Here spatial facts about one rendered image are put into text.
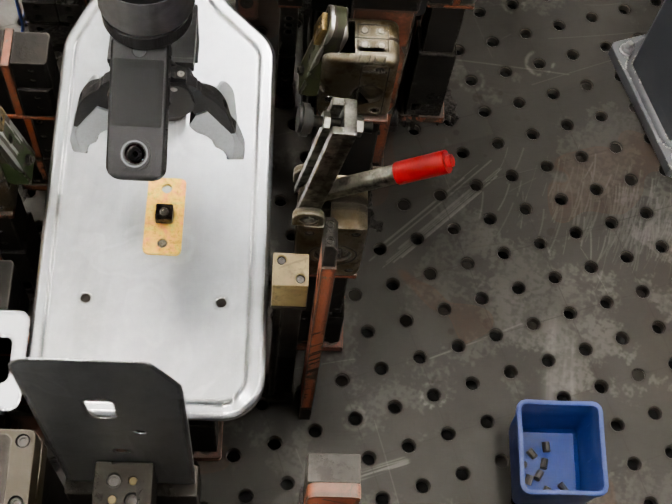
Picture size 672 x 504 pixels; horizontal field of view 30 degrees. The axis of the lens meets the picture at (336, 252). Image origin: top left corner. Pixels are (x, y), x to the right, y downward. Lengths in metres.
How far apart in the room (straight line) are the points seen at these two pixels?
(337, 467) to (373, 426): 0.53
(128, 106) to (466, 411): 0.68
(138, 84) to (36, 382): 0.26
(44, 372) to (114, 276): 0.37
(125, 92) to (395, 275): 0.65
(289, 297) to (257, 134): 0.20
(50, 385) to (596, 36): 1.09
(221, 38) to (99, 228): 0.25
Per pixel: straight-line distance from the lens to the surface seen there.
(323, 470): 0.97
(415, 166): 1.14
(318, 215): 1.18
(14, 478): 1.12
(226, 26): 1.37
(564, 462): 1.52
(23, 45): 1.38
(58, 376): 0.88
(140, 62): 1.01
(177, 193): 1.27
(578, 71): 1.75
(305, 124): 1.06
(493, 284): 1.58
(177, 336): 1.21
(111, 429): 1.00
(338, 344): 1.51
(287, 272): 1.16
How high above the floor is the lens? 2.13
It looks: 66 degrees down
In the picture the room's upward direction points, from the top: 10 degrees clockwise
